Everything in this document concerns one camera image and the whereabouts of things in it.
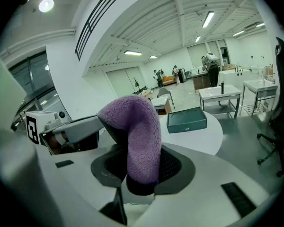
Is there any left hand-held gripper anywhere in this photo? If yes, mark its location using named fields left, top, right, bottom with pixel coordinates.
left=25, top=111, right=105, bottom=144

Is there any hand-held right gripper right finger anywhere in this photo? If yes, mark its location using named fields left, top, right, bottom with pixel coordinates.
left=137, top=144, right=270, bottom=227

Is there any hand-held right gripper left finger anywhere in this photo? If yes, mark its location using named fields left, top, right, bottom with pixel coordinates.
left=36, top=143, right=128, bottom=225

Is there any purple thin object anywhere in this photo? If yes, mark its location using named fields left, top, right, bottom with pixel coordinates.
left=97, top=95, right=162, bottom=196

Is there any dark green tray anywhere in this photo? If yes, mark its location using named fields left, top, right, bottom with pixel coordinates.
left=166, top=106, right=208, bottom=134

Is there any dark glass partition window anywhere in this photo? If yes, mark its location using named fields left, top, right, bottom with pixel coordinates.
left=8, top=51, right=70, bottom=127

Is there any black coat rack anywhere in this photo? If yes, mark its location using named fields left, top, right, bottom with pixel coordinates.
left=132, top=77, right=141, bottom=93

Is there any white sink wooden cabinet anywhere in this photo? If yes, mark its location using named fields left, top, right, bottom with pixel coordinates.
left=151, top=96, right=173, bottom=115

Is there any grey shell chair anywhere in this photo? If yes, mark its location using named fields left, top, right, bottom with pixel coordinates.
left=157, top=87, right=176, bottom=110

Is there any white sink grey metal stand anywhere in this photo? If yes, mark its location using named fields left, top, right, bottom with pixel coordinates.
left=198, top=84, right=242, bottom=120

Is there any orange sofa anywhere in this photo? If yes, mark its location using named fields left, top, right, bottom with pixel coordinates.
left=162, top=76, right=178, bottom=86

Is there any brown wooden counter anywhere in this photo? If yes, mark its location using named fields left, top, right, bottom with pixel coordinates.
left=192, top=72, right=212, bottom=91

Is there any black balcony railing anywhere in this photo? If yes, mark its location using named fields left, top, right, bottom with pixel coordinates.
left=75, top=0, right=135, bottom=61

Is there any white bathtub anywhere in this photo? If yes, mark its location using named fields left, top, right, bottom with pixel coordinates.
left=218, top=68, right=252, bottom=87

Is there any black glass cabinet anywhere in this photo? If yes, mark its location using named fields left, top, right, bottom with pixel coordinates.
left=178, top=68, right=188, bottom=83

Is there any black office chair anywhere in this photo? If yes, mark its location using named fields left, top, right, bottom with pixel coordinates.
left=257, top=36, right=284, bottom=178

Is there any round ceiling lamp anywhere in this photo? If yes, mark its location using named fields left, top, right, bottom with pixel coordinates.
left=38, top=0, right=54, bottom=13

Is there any white sink wire-shelf stand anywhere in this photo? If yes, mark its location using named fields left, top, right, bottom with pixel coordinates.
left=242, top=79, right=279, bottom=116

